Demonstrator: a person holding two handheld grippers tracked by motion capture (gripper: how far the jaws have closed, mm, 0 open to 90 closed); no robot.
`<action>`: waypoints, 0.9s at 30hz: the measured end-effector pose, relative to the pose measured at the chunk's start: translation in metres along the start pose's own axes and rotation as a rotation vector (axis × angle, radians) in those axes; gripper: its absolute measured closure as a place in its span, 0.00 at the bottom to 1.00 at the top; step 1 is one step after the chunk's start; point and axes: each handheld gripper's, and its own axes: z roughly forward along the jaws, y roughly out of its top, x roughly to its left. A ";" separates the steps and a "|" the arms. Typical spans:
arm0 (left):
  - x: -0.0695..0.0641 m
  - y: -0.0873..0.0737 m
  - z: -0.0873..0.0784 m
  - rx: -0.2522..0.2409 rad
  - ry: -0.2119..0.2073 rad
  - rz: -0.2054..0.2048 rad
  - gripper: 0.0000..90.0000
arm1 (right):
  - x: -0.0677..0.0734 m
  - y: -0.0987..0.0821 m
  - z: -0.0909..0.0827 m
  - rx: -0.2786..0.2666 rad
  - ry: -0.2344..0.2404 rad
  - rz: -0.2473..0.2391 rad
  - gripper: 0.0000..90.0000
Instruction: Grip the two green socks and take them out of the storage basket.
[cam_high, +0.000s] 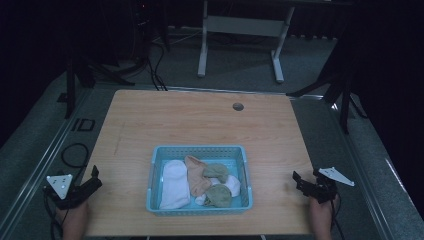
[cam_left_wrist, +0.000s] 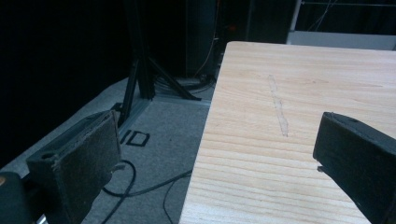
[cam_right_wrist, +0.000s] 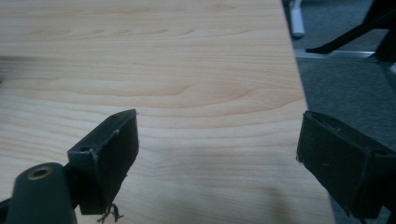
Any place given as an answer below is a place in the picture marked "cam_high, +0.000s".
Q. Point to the white desk frame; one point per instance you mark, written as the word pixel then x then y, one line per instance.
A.
pixel 245 26

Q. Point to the person's left hand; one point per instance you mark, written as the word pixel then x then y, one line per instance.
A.
pixel 74 212

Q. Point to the blue plastic basket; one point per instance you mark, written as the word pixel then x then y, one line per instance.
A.
pixel 156 186

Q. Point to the small white sock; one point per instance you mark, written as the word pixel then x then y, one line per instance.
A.
pixel 233 186

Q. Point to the green sock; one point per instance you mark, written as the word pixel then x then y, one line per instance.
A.
pixel 217 170
pixel 218 196

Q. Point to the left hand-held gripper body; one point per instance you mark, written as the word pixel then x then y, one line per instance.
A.
pixel 60 185

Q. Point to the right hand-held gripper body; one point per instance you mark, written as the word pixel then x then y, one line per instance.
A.
pixel 321 190

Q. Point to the large white sock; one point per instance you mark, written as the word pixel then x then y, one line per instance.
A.
pixel 175 186

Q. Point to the person's right hand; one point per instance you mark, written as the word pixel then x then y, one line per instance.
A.
pixel 320 207

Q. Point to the black metal stand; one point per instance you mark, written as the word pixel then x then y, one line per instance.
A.
pixel 70 86
pixel 345 100

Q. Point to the peach sock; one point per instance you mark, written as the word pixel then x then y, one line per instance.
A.
pixel 196 180

